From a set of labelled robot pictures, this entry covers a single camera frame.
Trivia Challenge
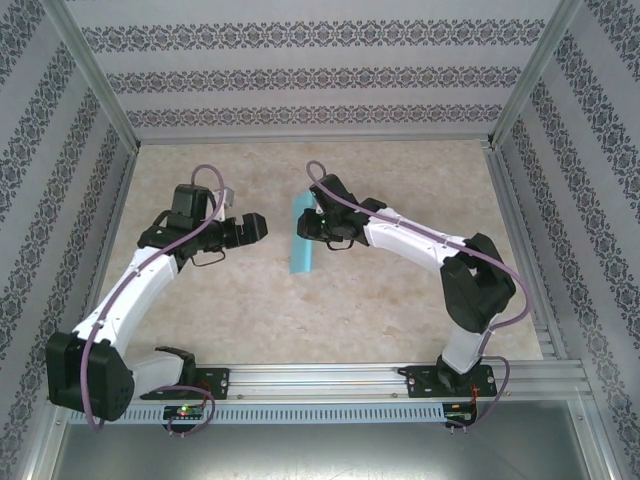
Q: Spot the teal paper sheet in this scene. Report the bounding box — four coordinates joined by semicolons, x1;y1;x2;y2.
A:
288;191;318;276

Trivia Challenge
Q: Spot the grey metal sheet panel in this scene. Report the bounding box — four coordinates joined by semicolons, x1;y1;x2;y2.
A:
19;399;621;480

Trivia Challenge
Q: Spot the left circuit board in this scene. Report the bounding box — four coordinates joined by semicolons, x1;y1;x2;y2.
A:
163;405;205;420

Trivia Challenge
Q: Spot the thin black left gripper wire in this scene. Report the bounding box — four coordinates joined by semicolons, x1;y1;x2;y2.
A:
191;248;230;268

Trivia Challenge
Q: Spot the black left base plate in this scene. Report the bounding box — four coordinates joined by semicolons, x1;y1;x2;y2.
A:
139;367;231;401

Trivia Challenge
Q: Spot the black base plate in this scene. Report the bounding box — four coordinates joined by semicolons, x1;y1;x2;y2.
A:
139;367;231;401
404;364;501;400

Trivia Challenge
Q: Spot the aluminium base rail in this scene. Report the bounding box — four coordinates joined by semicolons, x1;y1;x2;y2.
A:
47;360;589;404

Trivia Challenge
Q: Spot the aluminium frame post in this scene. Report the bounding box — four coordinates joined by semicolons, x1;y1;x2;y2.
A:
43;0;144;154
485;0;587;149

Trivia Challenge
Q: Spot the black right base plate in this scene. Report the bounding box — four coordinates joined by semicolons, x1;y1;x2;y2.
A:
404;364;501;400

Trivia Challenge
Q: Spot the slotted grey cable duct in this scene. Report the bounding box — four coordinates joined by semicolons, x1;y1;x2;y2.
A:
67;403;446;425

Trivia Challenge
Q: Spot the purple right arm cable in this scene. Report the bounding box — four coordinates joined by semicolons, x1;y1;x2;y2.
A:
305;159;532;432

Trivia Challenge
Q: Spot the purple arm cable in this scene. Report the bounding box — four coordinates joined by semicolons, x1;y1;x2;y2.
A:
305;159;532;432
82;164;226;437

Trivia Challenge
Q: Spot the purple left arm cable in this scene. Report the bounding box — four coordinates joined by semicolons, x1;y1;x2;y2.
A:
82;164;226;437

